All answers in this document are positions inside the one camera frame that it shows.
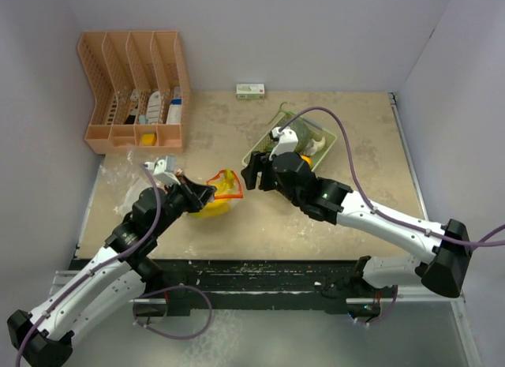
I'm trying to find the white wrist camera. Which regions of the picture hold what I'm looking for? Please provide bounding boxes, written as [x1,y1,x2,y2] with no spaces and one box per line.
[143,155,179,186]
[270,126,298,158]

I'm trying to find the orange bell pepper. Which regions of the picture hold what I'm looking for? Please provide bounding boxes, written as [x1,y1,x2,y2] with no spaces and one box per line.
[301,155,312,167]

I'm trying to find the small green white box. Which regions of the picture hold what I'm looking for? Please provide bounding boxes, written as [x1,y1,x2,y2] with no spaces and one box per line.
[236,83,265,100]

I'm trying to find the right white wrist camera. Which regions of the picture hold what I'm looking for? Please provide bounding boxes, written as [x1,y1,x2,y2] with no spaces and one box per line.
[270,126,298,158]

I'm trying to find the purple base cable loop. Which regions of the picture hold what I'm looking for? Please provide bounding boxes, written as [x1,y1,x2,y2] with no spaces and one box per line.
[132,283,214,341]

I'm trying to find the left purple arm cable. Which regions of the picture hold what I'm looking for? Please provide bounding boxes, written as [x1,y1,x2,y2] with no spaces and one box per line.
[14,163,163,367]

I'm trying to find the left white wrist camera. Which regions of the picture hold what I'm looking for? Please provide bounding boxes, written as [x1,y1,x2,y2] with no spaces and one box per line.
[143,155,179,186]

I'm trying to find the aluminium frame rail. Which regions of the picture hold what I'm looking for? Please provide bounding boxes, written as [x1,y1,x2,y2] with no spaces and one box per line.
[387,92,483,366]

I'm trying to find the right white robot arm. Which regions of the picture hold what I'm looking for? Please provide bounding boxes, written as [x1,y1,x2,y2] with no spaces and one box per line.
[241,152,473,298]

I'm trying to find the yellow banana bunch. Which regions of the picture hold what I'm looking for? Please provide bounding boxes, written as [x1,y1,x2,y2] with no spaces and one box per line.
[187,173,238,220]

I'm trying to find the green netted melon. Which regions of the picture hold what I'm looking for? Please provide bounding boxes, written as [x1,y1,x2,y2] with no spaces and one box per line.
[289,119,312,153]

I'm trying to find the yellow small box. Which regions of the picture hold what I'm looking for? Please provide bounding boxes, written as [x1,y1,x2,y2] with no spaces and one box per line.
[140,133,157,146]

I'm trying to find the black white item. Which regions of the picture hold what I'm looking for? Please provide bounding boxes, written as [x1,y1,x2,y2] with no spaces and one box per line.
[123,88,139,125]

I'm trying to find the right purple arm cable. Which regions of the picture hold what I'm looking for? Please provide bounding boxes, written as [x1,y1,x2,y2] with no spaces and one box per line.
[275,107,505,249]

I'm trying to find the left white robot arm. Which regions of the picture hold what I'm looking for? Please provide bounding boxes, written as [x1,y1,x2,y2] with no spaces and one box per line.
[7,174,216,366]

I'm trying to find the white garlic bulb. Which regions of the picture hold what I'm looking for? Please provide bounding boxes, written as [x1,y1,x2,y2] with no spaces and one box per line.
[305,137,326,156]

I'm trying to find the clear orange-zip bag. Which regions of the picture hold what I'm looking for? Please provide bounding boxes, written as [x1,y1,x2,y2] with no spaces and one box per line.
[185,167,244,220]
[100,144,166,217]

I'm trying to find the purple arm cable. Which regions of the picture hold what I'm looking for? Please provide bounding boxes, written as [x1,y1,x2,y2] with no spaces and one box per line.
[275,107,505,249]
[14,163,163,367]

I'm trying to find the pink desk file organizer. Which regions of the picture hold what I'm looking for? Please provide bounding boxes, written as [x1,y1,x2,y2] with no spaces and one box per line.
[77,30,192,155]

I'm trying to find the green plastic basket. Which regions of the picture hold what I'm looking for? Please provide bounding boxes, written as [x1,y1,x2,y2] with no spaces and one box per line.
[241,108,337,189]

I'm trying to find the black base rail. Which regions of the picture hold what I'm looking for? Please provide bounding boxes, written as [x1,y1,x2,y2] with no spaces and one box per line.
[133,260,395,317]

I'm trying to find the white blue packet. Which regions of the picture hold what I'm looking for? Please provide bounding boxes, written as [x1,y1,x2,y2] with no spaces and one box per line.
[165,87,182,125]

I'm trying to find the white patterned pouch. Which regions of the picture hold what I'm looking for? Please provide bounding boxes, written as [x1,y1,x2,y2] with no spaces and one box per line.
[145,91,162,124]

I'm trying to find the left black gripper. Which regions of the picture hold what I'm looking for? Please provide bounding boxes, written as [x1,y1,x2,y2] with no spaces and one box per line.
[151,174,215,237]

